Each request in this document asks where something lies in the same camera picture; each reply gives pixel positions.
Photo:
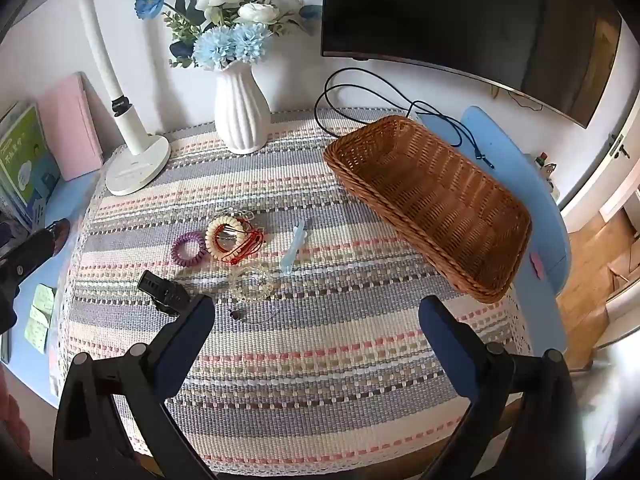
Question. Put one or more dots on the light blue hair clip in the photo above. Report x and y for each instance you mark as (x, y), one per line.
(291, 255)

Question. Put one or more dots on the white door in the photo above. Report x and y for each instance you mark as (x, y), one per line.
(600, 180)

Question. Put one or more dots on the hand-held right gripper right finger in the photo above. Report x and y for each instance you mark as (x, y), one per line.
(445, 345)

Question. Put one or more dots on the black hair clip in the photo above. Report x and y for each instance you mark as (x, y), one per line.
(160, 290)

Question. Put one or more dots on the small dark earring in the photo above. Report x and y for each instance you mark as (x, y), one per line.
(235, 315)

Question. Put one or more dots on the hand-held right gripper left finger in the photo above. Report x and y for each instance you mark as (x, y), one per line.
(187, 345)

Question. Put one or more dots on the black monitor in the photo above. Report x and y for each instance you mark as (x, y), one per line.
(450, 10)

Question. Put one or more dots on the green book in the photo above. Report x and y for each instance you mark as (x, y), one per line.
(25, 160)

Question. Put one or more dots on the small colourful figurine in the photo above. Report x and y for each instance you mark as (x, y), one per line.
(547, 170)

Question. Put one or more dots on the white desk lamp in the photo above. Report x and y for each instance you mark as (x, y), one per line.
(135, 170)

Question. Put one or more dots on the white ribbed vase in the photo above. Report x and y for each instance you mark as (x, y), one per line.
(240, 115)

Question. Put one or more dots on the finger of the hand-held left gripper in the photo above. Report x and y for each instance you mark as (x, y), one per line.
(40, 247)

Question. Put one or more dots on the striped woven mat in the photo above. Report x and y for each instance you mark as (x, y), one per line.
(325, 360)

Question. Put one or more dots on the green sticky notes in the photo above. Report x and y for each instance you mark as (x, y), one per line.
(42, 305)

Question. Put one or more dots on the pink book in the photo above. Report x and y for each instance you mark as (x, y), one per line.
(70, 130)

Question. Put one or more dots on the small pink object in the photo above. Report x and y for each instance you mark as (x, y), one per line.
(538, 266)

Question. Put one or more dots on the brown wicker basket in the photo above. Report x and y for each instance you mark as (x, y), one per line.
(425, 185)

